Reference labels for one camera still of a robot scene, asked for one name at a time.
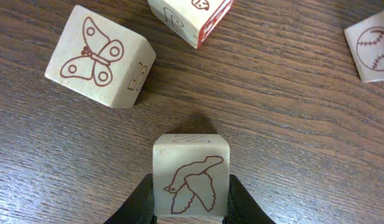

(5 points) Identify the red letter E block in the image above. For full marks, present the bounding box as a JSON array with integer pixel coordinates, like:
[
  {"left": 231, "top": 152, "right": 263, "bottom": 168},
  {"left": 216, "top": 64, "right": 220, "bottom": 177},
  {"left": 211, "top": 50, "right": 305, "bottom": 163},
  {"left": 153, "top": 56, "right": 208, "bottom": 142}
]
[{"left": 148, "top": 0, "right": 233, "bottom": 49}]

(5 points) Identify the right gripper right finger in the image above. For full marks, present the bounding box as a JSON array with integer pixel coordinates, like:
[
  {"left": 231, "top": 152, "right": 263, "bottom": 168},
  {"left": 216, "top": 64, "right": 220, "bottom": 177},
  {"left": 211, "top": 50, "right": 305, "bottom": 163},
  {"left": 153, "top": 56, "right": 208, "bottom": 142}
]
[{"left": 222, "top": 174, "right": 276, "bottom": 224}]

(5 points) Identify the wooden block red side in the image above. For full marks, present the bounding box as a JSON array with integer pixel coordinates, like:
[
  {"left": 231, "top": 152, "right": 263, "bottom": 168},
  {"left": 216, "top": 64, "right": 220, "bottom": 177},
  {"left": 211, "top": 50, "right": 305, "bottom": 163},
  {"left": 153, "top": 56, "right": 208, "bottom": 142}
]
[{"left": 344, "top": 11, "right": 384, "bottom": 83}]

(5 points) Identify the wooden block yellow O side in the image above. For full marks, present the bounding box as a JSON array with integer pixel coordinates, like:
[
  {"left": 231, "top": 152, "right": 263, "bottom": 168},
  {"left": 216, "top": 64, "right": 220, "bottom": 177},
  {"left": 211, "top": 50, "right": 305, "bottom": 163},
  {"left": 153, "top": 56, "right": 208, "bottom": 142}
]
[{"left": 45, "top": 5, "right": 156, "bottom": 109}]

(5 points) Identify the wooden block green side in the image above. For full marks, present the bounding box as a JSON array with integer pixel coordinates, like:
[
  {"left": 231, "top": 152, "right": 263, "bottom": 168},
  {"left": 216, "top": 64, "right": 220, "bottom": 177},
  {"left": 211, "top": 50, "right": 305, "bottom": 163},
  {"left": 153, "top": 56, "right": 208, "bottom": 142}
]
[{"left": 152, "top": 134, "right": 230, "bottom": 217}]

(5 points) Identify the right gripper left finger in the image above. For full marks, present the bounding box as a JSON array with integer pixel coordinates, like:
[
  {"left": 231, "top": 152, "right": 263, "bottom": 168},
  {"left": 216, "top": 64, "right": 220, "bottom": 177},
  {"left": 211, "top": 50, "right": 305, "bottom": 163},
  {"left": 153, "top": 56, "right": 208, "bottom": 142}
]
[{"left": 104, "top": 174, "right": 157, "bottom": 224}]

